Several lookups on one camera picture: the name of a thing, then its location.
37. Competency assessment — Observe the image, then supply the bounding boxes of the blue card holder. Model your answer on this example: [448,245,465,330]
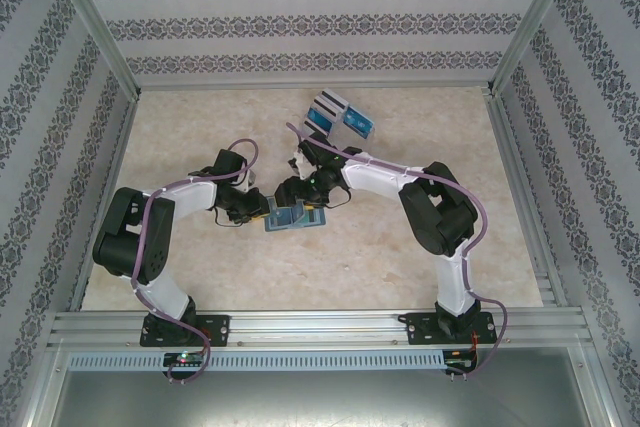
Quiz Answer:
[263,198,330,234]

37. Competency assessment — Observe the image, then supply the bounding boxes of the blue credit card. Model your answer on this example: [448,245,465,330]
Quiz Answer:
[342,105,377,134]
[269,207,301,231]
[305,104,337,131]

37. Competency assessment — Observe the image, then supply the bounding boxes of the clear acrylic card stand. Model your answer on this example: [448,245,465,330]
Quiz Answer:
[299,89,377,148]

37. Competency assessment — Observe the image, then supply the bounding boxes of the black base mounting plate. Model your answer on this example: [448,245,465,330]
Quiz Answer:
[141,314,231,348]
[405,311,500,347]

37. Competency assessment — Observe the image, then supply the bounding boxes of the grey metal sheet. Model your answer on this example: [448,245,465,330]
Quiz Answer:
[49,369,614,427]

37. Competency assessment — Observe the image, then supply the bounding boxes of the thin black cable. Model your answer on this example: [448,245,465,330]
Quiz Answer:
[212,206,251,228]
[314,186,351,209]

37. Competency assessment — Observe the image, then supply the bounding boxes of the aluminium mounting rail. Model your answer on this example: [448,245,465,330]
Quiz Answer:
[47,309,591,348]

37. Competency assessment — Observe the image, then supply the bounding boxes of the thin aluminium wall rail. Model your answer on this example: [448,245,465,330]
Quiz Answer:
[134,79,496,91]

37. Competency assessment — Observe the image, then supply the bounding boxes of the aluminium side rail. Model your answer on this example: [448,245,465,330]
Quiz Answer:
[67,94,144,312]
[487,91,569,308]

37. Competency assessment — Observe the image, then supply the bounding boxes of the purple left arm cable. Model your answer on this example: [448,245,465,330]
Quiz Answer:
[130,138,260,384]

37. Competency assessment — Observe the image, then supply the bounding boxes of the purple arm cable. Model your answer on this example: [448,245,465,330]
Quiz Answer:
[283,120,510,382]
[130,138,260,384]

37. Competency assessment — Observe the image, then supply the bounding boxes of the grey slotted cable duct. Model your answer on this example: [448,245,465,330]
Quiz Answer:
[67,349,446,372]

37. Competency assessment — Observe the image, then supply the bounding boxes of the aluminium frame post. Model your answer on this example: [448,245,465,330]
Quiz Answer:
[47,0,144,99]
[484,0,586,98]

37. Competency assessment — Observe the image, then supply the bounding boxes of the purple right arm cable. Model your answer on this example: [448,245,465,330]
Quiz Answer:
[283,120,510,382]

